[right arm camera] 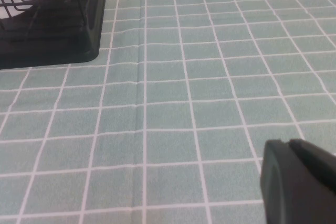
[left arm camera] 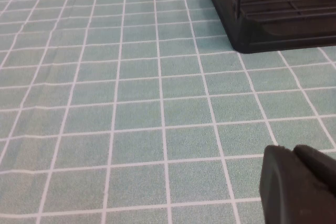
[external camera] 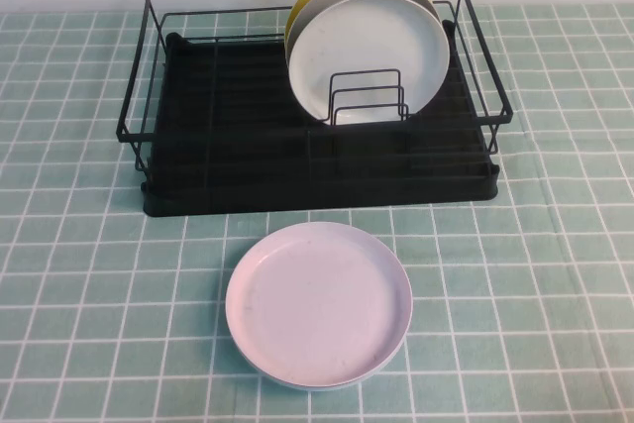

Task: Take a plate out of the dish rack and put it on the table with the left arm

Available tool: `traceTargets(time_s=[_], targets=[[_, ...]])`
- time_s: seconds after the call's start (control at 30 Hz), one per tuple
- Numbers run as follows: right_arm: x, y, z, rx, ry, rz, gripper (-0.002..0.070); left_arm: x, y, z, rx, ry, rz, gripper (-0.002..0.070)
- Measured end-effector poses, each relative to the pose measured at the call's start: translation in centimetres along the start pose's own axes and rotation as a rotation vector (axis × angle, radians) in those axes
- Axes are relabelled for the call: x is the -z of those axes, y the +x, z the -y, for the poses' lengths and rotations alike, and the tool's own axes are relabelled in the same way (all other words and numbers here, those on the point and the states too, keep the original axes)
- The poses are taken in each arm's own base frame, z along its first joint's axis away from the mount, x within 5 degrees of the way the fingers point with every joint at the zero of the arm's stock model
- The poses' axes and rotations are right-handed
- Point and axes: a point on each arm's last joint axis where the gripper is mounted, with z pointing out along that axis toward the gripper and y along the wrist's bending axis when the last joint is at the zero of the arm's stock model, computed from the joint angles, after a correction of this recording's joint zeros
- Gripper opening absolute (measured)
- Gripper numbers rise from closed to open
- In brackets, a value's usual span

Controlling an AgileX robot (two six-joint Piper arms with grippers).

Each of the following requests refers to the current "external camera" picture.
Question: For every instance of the pale blue plate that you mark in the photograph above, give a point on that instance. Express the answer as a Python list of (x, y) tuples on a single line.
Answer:
[(366, 41)]

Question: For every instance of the green checkered tablecloth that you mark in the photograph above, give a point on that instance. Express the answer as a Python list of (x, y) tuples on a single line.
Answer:
[(74, 294)]

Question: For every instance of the black plastic drip tray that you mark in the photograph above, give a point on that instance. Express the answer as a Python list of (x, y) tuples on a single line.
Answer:
[(247, 195)]

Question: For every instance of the pink plate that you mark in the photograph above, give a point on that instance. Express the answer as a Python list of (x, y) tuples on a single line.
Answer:
[(317, 304)]

